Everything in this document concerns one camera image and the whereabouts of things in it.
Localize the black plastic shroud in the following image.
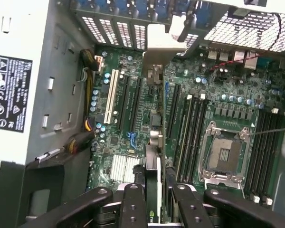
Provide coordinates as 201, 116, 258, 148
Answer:
0, 160, 94, 228

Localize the white expansion slot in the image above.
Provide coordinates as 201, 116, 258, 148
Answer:
103, 68, 119, 124

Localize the silver power supply unit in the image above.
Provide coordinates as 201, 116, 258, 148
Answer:
0, 0, 97, 167

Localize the silver chipset heat sink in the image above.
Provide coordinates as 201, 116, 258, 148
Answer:
109, 153, 141, 181

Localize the black expansion slot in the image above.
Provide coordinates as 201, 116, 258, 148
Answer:
129, 76, 143, 132
118, 75, 132, 132

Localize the green motherboard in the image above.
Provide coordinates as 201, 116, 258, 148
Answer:
85, 44, 285, 208

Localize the sleeved power cable bundle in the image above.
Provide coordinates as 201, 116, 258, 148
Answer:
63, 48, 96, 155

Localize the thin wire locking lever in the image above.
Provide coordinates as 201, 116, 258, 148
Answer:
251, 126, 285, 137

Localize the CPU socket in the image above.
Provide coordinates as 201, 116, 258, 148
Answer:
198, 120, 253, 185

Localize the open black PC case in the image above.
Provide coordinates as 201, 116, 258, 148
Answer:
0, 0, 285, 228

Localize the red and black wire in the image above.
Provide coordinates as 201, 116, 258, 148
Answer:
208, 12, 285, 72

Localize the metal socket cover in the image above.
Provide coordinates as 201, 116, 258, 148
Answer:
203, 175, 246, 198

